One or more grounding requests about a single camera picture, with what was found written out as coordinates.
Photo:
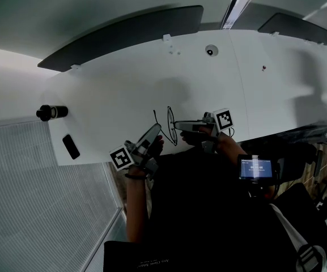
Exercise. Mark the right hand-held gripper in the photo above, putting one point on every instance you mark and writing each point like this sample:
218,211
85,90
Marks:
222,119

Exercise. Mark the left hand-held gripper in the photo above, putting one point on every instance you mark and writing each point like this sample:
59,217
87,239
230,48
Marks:
140,159

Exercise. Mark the person's right forearm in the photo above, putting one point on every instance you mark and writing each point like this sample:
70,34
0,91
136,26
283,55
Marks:
231,147

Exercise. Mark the person's left forearm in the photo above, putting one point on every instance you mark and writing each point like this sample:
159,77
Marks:
136,203

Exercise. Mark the person's left hand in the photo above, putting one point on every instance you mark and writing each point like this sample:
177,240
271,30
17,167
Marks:
158,146

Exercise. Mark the person's right hand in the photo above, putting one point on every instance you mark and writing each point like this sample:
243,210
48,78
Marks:
194,137

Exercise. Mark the black wrist band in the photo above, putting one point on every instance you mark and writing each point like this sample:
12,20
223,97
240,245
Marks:
135,176

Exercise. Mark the round grey desk grommet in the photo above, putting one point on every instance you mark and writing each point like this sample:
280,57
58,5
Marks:
212,50

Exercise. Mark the black smartphone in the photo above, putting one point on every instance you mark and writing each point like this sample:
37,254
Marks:
71,147

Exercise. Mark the person's torso in black shirt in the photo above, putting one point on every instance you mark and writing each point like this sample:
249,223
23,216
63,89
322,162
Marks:
208,208

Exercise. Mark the black cylindrical bottle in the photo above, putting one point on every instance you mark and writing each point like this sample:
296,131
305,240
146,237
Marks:
58,111

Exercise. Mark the white window blind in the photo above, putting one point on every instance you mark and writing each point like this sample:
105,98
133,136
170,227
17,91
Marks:
38,194

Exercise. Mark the black plastic sheet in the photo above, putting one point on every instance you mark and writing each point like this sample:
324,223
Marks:
322,132

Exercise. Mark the lit-screen device on mount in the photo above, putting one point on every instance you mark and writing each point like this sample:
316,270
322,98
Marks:
256,170

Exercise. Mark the white divider bracket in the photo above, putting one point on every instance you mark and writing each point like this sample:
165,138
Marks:
75,66
275,34
166,37

